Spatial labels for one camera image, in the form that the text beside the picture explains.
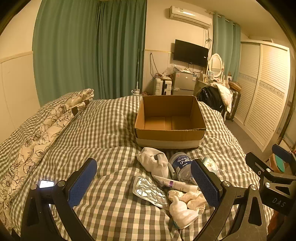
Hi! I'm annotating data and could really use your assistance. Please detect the cardboard box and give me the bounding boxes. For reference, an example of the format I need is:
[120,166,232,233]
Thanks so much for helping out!
[134,95,207,149]

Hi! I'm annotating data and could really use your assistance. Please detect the clear plastic water bottle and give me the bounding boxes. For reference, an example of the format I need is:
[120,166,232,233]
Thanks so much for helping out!
[169,152,199,184]

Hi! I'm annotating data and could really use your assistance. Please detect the hanging wall cable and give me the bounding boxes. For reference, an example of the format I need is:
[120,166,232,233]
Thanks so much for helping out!
[149,53,158,77]

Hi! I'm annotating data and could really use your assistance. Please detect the silver blister pack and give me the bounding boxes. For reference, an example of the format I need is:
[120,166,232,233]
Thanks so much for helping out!
[132,173,170,210]

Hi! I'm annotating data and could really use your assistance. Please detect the clear plastic bag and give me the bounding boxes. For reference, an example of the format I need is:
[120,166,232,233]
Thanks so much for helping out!
[165,65,183,75]

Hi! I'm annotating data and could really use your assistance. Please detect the white squeeze tube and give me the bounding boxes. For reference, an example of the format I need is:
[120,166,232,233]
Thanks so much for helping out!
[153,175,199,193]

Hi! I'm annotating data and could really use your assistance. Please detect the black wall television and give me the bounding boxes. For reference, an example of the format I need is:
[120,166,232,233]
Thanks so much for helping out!
[173,39,208,67]

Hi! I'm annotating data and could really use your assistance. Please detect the brown suitcase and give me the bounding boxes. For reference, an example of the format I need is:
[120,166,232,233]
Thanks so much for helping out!
[225,89,241,121]

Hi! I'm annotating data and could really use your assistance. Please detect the grey checkered blanket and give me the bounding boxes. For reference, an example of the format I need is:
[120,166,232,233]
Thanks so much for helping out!
[0,95,275,241]

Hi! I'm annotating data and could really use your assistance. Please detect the dressing table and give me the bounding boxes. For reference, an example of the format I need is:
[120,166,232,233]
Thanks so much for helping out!
[198,77,229,91]

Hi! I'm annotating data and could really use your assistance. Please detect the floral quilt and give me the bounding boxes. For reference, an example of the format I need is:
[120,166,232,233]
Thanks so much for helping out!
[0,88,95,230]

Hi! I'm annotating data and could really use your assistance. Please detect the wide green curtain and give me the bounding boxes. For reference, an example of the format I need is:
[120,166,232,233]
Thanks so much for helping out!
[32,0,148,106]

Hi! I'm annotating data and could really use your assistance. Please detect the white air conditioner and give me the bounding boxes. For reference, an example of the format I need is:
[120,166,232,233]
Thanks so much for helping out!
[168,6,213,29]

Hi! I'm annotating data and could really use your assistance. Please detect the white glove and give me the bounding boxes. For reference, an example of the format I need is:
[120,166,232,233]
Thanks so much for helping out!
[169,199,199,230]

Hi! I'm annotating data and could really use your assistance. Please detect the white suitcase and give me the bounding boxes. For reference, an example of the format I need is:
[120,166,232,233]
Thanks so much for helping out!
[153,77,173,95]

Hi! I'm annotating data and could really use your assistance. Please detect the white sock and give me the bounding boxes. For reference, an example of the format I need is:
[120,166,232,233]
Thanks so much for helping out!
[136,147,170,179]

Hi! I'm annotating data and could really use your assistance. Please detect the white pole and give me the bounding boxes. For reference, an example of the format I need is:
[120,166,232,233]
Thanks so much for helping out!
[135,49,140,95]

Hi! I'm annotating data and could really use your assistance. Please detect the white louvred wardrobe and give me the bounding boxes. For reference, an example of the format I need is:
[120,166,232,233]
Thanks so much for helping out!
[232,40,290,152]

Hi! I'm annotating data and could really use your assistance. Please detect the white tissue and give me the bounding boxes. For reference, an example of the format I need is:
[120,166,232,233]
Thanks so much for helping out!
[168,190,208,214]

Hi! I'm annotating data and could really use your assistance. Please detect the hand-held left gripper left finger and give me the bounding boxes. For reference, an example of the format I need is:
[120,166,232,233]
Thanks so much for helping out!
[21,158,97,241]

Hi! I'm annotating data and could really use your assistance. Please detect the narrow green curtain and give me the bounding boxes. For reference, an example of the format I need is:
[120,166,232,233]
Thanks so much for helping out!
[212,11,241,81]

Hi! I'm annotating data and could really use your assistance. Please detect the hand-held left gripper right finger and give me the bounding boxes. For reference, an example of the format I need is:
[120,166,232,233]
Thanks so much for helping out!
[191,159,269,241]

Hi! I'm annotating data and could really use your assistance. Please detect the white jacket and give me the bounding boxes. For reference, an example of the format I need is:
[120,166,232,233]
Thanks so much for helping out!
[215,83,233,109]

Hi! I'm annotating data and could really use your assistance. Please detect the small clear tissue packet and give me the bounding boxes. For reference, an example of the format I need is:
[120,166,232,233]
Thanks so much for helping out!
[201,156,219,174]

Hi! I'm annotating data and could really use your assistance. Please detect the silver small fridge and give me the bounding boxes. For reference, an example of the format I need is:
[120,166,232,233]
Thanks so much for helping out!
[172,71,199,95]

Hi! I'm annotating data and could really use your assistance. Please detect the white oval mirror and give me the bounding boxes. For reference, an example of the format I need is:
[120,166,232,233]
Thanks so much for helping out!
[208,53,225,78]

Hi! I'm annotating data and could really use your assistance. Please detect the smartphone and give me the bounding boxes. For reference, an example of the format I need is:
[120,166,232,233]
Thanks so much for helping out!
[39,179,55,189]

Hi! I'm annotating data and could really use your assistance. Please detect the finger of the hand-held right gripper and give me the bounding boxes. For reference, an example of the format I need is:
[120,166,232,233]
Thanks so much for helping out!
[272,144,296,174]
[245,152,274,180]

